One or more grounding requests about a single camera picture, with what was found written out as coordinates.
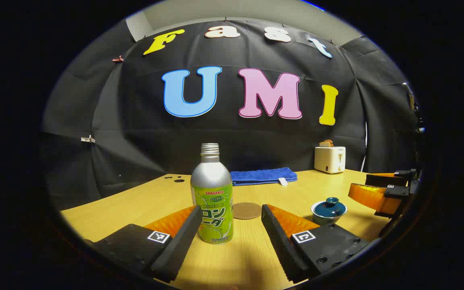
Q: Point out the silver green water bottle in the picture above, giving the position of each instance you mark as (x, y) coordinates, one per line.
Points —
(212, 183)

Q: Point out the white cloth clip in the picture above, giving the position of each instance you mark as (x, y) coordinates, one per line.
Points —
(88, 139)

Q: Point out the teal teacup lid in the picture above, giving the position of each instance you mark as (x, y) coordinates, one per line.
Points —
(330, 208)

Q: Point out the toast slice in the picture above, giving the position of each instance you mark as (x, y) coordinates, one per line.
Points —
(326, 143)

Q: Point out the black metal stand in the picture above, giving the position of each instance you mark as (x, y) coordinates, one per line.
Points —
(414, 108)

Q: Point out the round brown coaster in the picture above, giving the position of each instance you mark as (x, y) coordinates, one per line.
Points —
(247, 210)

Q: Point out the black backdrop cloth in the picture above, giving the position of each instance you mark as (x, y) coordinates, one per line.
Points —
(143, 141)

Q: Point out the red cloth clip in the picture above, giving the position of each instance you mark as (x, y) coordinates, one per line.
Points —
(117, 59)

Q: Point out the folded blue towel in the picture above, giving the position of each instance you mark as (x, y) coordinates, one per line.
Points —
(262, 176)

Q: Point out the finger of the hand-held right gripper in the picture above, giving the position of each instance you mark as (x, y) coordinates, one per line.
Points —
(371, 197)
(385, 179)

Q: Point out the white toaster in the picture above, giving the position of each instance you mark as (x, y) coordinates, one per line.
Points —
(328, 160)

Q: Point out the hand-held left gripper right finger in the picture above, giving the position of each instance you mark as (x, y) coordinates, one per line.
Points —
(277, 245)

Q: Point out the white teacup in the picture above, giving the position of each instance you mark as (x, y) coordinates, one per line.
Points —
(324, 221)

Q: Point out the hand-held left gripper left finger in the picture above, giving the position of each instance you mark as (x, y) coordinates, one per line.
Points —
(179, 246)

